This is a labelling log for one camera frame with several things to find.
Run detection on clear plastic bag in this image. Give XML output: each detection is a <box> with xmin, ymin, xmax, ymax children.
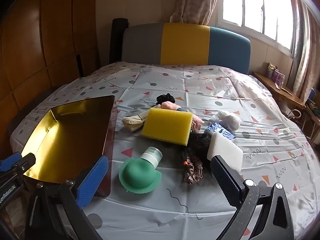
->
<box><xmin>214</xmin><ymin>110</ymin><xmax>242</xmax><ymax>131</ymax></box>

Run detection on wooden side table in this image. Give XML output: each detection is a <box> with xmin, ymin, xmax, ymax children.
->
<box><xmin>251</xmin><ymin>71</ymin><xmax>313</xmax><ymax>111</ymax></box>

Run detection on yellow sponge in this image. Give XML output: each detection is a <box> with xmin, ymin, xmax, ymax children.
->
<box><xmin>141</xmin><ymin>108</ymin><xmax>194</xmax><ymax>146</ymax></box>

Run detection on dark mesh hair net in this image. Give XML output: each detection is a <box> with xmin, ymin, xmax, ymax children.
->
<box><xmin>184</xmin><ymin>132</ymin><xmax>213</xmax><ymax>162</ymax></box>

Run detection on pink towel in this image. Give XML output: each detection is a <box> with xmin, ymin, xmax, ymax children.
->
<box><xmin>160</xmin><ymin>101</ymin><xmax>205</xmax><ymax>133</ymax></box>

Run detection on wooden wardrobe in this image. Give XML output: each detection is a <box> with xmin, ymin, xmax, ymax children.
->
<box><xmin>0</xmin><ymin>0</ymin><xmax>101</xmax><ymax>103</ymax></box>

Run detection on black scrunchie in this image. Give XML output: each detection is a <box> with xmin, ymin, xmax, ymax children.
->
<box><xmin>156</xmin><ymin>93</ymin><xmax>177</xmax><ymax>105</ymax></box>

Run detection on red box with gold inside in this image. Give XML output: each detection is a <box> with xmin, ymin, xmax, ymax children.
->
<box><xmin>21</xmin><ymin>95</ymin><xmax>115</xmax><ymax>198</ymax></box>

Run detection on patterned curtain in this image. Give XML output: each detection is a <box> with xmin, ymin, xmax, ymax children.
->
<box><xmin>292</xmin><ymin>0</ymin><xmax>320</xmax><ymax>107</ymax></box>
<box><xmin>169</xmin><ymin>0</ymin><xmax>223</xmax><ymax>28</ymax></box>

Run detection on cream socks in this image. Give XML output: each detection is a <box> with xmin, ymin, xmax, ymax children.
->
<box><xmin>122</xmin><ymin>112</ymin><xmax>151</xmax><ymax>133</ymax></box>

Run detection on black rolled mat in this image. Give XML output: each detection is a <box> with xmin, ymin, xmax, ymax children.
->
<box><xmin>109</xmin><ymin>18</ymin><xmax>129</xmax><ymax>64</ymax></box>

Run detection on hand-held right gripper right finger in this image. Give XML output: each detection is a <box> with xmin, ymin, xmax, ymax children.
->
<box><xmin>211</xmin><ymin>155</ymin><xmax>294</xmax><ymax>240</ymax></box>

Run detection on purple box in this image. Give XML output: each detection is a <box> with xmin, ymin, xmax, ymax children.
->
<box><xmin>272</xmin><ymin>69</ymin><xmax>286</xmax><ymax>86</ymax></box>

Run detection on grey yellow blue headboard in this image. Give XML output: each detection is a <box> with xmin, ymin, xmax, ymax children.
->
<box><xmin>121</xmin><ymin>22</ymin><xmax>251</xmax><ymax>75</ymax></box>

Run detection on pale packet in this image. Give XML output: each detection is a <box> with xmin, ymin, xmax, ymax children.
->
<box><xmin>266</xmin><ymin>62</ymin><xmax>277</xmax><ymax>79</ymax></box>

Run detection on pink satin scrunchie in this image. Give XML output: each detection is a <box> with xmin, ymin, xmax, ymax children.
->
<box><xmin>183</xmin><ymin>155</ymin><xmax>206</xmax><ymax>185</ymax></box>

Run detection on white sponge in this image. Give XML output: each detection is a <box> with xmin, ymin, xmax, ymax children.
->
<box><xmin>207</xmin><ymin>132</ymin><xmax>244</xmax><ymax>173</ymax></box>

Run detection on window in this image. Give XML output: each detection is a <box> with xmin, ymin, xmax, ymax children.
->
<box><xmin>217</xmin><ymin>0</ymin><xmax>302</xmax><ymax>53</ymax></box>

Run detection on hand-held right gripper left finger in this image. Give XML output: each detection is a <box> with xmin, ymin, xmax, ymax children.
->
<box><xmin>25</xmin><ymin>156</ymin><xmax>109</xmax><ymax>240</ymax></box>

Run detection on green silicone bottle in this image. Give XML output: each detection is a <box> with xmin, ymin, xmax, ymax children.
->
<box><xmin>118</xmin><ymin>146</ymin><xmax>163</xmax><ymax>194</ymax></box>

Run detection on blue tissue packet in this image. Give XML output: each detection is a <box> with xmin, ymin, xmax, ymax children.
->
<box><xmin>203</xmin><ymin>122</ymin><xmax>236</xmax><ymax>141</ymax></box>

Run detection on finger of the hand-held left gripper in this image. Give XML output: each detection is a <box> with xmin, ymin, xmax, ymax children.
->
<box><xmin>12</xmin><ymin>153</ymin><xmax>37</xmax><ymax>177</ymax></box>
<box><xmin>0</xmin><ymin>152</ymin><xmax>22</xmax><ymax>172</ymax></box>

